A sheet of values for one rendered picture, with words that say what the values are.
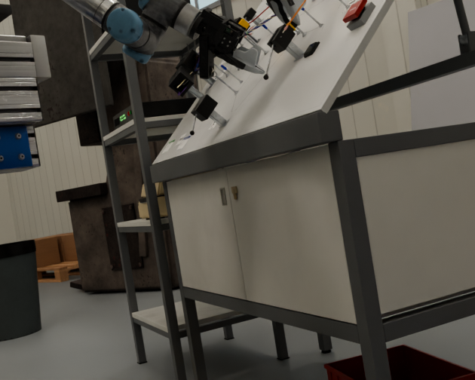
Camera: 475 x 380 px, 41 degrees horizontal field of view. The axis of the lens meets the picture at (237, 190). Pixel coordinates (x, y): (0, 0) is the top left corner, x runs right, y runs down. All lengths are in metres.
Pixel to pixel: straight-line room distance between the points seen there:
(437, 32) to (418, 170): 3.29
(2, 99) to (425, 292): 0.98
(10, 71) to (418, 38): 3.75
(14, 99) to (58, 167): 7.90
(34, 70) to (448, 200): 0.95
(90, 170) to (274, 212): 6.97
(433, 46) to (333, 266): 3.39
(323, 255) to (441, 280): 0.27
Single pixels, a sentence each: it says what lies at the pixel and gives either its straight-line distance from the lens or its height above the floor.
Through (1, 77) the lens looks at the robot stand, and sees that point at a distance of 1.36.
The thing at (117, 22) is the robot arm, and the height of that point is 1.15.
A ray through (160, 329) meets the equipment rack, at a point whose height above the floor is 0.22.
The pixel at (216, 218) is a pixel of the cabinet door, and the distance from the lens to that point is 1.98.
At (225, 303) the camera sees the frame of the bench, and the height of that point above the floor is 0.38.
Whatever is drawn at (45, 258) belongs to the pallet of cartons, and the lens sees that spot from 8.00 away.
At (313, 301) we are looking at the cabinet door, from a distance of 1.56.
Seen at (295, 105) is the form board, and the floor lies 0.90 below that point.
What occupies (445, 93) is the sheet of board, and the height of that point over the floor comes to 1.13.
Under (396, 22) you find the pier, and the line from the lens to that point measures 4.99.
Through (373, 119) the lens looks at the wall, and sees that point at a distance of 5.28.
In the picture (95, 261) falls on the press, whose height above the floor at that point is 0.29.
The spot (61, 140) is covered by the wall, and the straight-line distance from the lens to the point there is 9.10.
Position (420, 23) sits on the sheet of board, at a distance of 4.82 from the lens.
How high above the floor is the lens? 0.74
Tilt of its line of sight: level
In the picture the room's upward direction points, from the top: 9 degrees counter-clockwise
